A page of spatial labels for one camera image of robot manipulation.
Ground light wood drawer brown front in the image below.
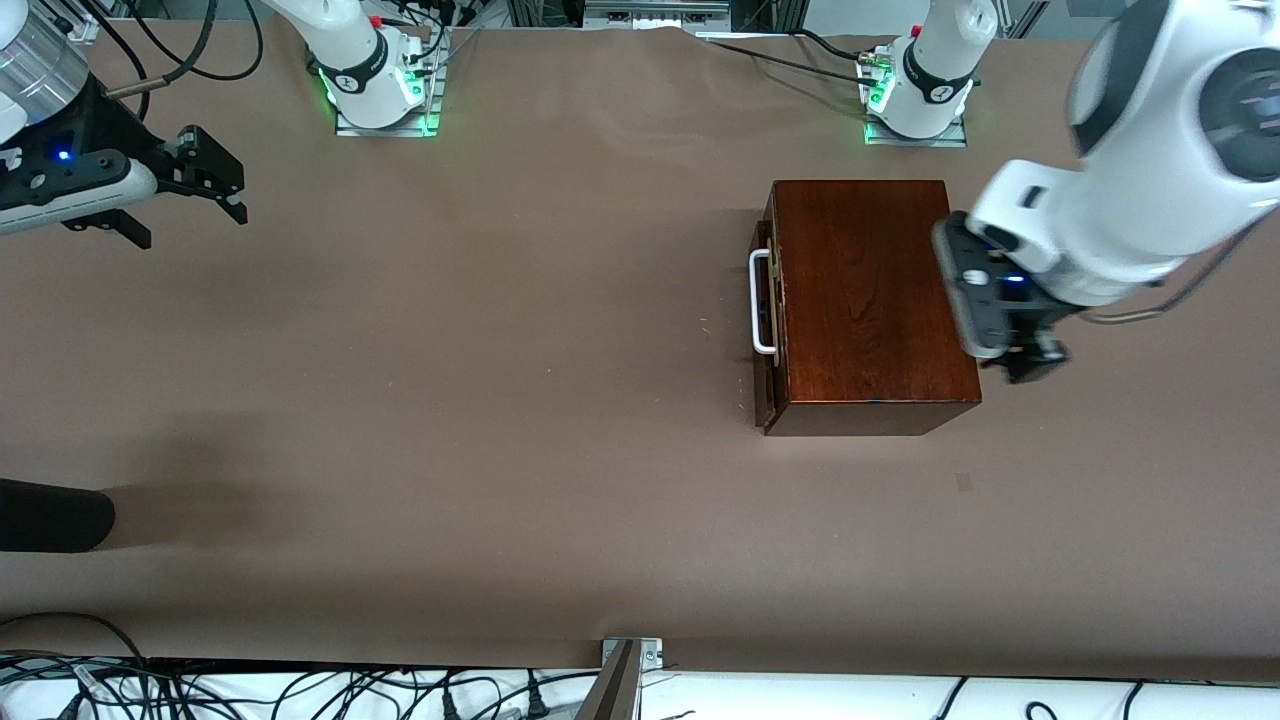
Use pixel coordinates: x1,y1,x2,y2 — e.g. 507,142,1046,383
750,195,793,437

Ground dark brown wooden board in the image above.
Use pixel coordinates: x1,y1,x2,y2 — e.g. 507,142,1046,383
765,180,983,437

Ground black rounded object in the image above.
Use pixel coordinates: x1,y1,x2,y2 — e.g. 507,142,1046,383
0,478,117,554

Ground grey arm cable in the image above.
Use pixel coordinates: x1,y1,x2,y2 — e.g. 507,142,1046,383
1080,225,1263,326

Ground thick black cable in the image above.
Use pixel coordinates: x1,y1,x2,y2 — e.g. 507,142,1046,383
105,0,219,98

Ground white drawer handle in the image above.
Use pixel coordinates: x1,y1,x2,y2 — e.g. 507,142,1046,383
749,248,781,358

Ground thin black cable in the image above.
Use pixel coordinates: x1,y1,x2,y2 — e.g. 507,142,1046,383
700,38,869,81
0,611,151,666

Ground silver metal bracket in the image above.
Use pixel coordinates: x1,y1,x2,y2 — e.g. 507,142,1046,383
600,637,664,671

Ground aluminium frame rail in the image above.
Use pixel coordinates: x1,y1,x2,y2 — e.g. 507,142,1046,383
580,0,733,31

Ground tangled black cables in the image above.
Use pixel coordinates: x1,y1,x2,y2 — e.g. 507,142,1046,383
0,652,601,720

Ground brown angled post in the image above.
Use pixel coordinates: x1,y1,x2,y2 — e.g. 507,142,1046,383
573,640,641,720

